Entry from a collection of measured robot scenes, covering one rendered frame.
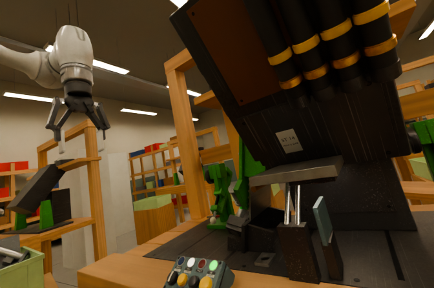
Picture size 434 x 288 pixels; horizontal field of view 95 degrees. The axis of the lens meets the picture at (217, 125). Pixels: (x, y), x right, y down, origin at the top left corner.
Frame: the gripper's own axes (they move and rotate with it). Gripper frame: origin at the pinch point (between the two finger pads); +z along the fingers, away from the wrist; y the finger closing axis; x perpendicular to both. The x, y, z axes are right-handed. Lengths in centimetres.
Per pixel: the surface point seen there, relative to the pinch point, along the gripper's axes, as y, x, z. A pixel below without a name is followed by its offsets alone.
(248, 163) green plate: -29, 40, 16
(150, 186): -388, -509, 40
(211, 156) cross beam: -74, -7, 9
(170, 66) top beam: -65, -20, -57
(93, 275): -5.2, -12.9, 41.4
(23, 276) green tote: 5, -48, 41
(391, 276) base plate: -23, 67, 41
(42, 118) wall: -163, -670, -226
